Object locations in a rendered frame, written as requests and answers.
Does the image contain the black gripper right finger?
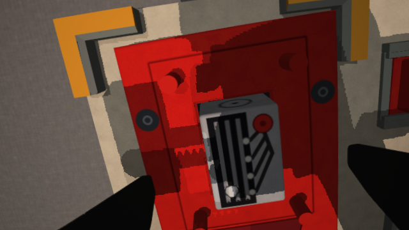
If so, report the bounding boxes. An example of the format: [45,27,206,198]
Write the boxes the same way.
[347,144,409,230]

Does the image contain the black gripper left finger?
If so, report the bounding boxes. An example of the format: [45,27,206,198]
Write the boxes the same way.
[58,175,156,230]

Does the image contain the tan flat slab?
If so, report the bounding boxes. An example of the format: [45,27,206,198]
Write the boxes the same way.
[53,0,409,230]

